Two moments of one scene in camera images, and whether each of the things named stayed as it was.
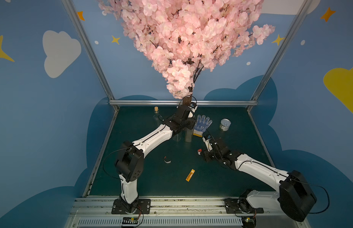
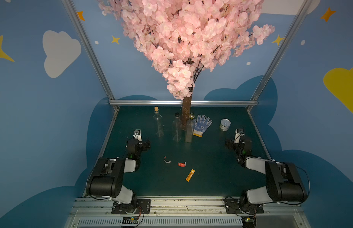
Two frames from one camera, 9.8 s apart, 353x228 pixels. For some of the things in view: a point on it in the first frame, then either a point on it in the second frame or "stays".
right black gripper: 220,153 -> 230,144
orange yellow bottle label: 190,175 stays
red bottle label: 169,162 stays
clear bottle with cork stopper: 157,118 stays
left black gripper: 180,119 -> 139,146
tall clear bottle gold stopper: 188,133 stays
